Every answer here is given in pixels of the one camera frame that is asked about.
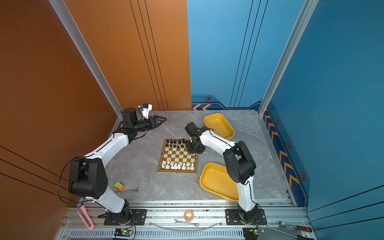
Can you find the red handled ratchet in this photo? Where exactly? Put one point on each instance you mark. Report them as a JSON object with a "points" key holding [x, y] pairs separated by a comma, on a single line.
{"points": [[299, 228]]}

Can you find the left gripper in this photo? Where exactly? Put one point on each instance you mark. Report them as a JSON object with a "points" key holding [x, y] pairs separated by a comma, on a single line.
{"points": [[154, 119]]}

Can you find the wooden chess board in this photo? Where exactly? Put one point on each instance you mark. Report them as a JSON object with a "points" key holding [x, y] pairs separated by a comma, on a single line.
{"points": [[175, 158]]}

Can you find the green circuit board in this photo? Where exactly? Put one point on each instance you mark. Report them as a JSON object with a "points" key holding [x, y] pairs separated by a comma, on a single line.
{"points": [[123, 233]]}

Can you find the aluminium corner post left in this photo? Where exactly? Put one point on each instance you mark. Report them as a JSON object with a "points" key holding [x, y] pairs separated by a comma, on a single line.
{"points": [[76, 36]]}

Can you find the yellow tray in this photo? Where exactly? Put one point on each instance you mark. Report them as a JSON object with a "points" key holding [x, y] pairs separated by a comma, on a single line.
{"points": [[220, 125], [215, 179]]}

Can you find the orange green small box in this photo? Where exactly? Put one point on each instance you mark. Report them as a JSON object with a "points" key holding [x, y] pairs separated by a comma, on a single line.
{"points": [[120, 187]]}

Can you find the orange tape roll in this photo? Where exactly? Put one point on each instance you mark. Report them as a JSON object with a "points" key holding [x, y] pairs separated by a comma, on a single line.
{"points": [[188, 216]]}

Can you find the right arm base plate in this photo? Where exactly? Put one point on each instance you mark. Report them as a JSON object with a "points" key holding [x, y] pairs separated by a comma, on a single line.
{"points": [[233, 218]]}

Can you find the pink tool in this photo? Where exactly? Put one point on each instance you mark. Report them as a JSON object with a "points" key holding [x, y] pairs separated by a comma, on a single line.
{"points": [[83, 214]]}

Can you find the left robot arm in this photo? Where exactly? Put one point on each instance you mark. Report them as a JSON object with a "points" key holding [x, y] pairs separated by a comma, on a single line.
{"points": [[88, 178]]}

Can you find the aluminium corner post right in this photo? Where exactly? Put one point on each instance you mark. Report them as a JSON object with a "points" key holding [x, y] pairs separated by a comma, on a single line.
{"points": [[295, 36]]}

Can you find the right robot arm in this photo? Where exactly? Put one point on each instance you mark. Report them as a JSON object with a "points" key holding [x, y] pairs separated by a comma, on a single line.
{"points": [[239, 163]]}

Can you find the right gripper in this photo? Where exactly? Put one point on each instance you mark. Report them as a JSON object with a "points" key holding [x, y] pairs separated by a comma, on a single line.
{"points": [[191, 151]]}

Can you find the aluminium corner post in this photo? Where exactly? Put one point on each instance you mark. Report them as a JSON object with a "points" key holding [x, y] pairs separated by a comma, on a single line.
{"points": [[76, 36], [295, 36]]}

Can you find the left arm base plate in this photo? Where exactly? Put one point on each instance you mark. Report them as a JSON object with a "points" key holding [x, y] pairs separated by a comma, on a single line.
{"points": [[136, 217]]}

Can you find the silver wrench on table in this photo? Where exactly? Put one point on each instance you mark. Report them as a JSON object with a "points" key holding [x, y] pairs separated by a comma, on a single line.
{"points": [[118, 192]]}

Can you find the silver wrench on rail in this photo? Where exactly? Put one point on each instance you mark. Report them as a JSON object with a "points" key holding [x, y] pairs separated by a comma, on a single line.
{"points": [[186, 223]]}

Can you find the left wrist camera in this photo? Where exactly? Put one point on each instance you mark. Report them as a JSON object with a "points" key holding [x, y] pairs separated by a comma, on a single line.
{"points": [[145, 110]]}

